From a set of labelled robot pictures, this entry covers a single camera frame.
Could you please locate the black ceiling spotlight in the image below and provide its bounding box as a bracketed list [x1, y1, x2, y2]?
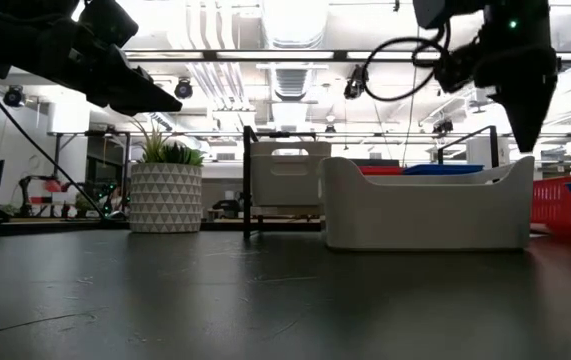
[432, 118, 455, 136]
[3, 85, 25, 108]
[173, 78, 194, 100]

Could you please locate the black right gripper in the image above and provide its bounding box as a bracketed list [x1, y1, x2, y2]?
[472, 0, 562, 154]

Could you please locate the black overhead camera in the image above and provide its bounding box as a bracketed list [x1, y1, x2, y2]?
[343, 63, 369, 101]

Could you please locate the black table mat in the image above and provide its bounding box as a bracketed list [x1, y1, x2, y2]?
[0, 228, 571, 360]

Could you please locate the succulent in white patterned pot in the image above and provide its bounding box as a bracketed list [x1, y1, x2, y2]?
[128, 119, 206, 235]

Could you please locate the ceiling air vent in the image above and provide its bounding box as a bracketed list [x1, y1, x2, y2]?
[273, 67, 309, 103]

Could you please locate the black background table frame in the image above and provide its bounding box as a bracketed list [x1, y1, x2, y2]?
[47, 129, 132, 166]

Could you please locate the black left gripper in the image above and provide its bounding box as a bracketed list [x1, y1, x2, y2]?
[0, 0, 184, 117]

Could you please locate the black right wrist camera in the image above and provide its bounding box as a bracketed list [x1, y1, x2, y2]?
[433, 43, 477, 95]

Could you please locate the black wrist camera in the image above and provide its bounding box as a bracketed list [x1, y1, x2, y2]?
[78, 0, 140, 49]
[433, 43, 477, 95]

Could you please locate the black right camera cable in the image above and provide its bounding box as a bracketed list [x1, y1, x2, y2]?
[363, 22, 449, 103]

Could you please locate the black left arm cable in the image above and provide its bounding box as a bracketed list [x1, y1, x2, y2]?
[0, 54, 116, 221]

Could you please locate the white background cabinet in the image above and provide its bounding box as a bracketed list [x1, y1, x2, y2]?
[466, 135, 511, 169]

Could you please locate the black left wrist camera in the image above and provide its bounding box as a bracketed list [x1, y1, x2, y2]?
[78, 0, 140, 49]

